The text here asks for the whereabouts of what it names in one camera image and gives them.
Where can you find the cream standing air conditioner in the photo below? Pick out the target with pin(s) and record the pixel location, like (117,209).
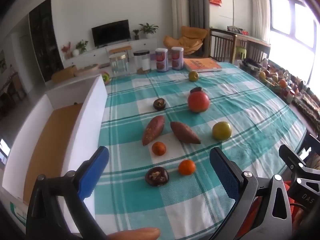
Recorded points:
(180,17)

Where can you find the tan wooden low bench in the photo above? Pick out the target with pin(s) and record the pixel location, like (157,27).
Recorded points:
(65,73)

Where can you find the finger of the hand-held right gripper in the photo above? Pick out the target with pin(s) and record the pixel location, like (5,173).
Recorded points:
(291,155)

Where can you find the white television cabinet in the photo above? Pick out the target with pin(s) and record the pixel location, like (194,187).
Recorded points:
(95,53)

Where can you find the small tangerine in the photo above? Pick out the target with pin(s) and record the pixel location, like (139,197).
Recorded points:
(159,148)
(187,167)

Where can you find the dark fruit behind tomato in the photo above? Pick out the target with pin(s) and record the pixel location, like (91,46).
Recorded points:
(196,90)

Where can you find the window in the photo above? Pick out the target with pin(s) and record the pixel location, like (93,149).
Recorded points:
(297,22)

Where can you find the red flower bunch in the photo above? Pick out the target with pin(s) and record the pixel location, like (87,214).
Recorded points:
(66,48)

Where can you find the person's left hand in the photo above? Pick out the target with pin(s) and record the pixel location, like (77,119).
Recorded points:
(135,233)

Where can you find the glass jar with wooden lid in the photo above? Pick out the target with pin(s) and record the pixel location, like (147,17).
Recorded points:
(119,65)

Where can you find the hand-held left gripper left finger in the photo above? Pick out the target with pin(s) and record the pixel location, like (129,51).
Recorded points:
(93,172)

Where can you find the dark wooden furniture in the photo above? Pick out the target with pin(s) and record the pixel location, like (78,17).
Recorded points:
(11,90)

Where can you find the red apple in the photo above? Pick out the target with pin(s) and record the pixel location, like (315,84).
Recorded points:
(198,102)

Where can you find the red label tin can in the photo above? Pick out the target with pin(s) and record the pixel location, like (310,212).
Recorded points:
(161,60)
(177,58)

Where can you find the white curtain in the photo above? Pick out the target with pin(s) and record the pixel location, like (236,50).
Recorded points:
(260,10)

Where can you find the black flat television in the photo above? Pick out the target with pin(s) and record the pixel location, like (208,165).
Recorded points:
(110,33)

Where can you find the large potted green plant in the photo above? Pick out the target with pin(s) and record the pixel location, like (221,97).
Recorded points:
(148,28)

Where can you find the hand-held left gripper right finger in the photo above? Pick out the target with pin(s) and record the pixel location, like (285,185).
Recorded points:
(225,175)

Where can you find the small potted plant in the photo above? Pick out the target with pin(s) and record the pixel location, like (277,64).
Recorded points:
(136,33)

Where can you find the dark mangosteen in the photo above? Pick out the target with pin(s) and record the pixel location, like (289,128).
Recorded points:
(159,104)
(157,176)

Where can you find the yellow green pear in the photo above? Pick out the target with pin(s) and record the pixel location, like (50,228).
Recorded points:
(221,130)

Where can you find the orange book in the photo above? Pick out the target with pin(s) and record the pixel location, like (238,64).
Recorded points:
(202,64)

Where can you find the sweet potato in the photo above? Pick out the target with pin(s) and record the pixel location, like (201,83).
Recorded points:
(185,132)
(153,130)

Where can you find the row of assorted small goods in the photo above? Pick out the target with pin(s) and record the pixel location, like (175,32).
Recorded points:
(287,87)

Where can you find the green plant in white vase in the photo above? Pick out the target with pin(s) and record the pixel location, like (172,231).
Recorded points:
(81,46)

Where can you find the black glass cabinet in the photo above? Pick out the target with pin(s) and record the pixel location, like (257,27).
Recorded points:
(46,42)

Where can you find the orange beanbag chair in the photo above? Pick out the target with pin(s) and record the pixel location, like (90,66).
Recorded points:
(187,40)

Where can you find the green plastic stool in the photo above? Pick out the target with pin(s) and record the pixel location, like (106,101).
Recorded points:
(240,52)

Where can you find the grey curtain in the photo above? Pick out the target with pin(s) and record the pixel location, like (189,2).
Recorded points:
(197,5)

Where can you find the teal checked tablecloth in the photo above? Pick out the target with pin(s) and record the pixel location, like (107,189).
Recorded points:
(237,120)

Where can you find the green apple far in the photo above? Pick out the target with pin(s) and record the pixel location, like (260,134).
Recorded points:
(193,76)

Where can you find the white cardboard box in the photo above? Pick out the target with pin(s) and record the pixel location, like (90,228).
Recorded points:
(92,110)

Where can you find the clear jar with black lid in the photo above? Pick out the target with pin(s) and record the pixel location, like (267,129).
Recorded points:
(142,62)

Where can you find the dark wooden chair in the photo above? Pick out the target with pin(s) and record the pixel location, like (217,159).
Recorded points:
(257,51)
(221,45)

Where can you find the small clutter pile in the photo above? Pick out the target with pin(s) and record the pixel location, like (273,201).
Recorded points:
(237,30)

